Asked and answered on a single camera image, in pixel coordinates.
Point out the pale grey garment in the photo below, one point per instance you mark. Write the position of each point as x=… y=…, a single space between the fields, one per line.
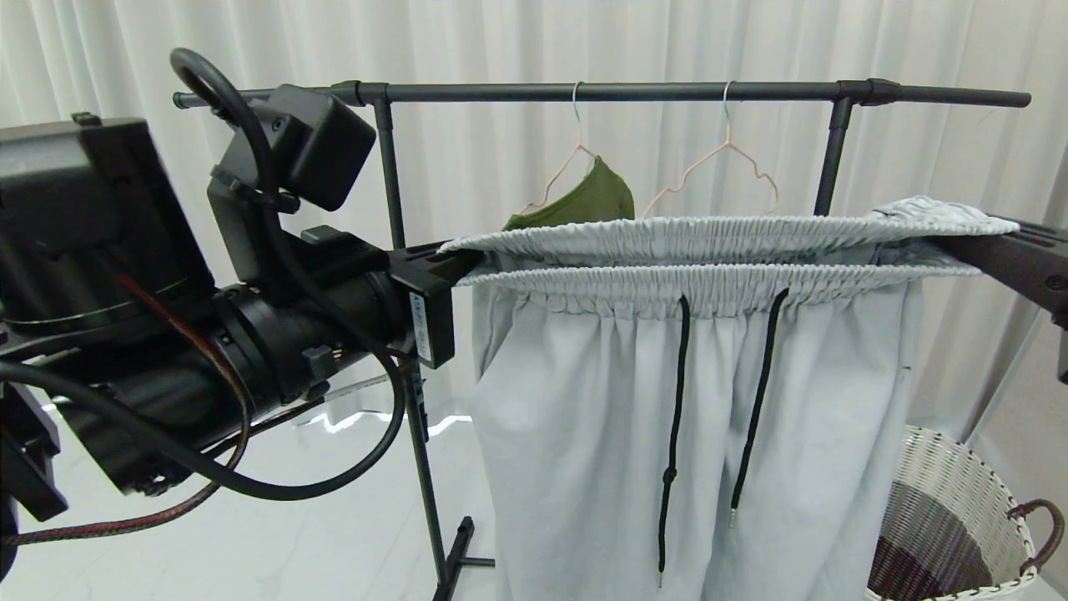
x=584 y=401

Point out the pink clothes hanger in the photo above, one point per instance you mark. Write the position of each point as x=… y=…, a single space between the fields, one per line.
x=575 y=108
x=727 y=108

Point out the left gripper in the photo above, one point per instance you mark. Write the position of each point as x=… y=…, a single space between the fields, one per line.
x=334 y=334

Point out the black clothes rack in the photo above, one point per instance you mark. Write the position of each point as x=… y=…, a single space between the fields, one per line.
x=667 y=90

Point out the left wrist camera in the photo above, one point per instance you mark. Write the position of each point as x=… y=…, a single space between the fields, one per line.
x=317 y=142

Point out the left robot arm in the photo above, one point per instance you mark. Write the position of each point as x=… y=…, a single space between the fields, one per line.
x=75 y=234

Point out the white curtain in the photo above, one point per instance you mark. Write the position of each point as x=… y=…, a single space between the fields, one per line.
x=751 y=42

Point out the green printed shirt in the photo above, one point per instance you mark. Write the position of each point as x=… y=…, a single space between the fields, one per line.
x=592 y=204

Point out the white laundry basket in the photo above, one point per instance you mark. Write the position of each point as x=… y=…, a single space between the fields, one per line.
x=943 y=492

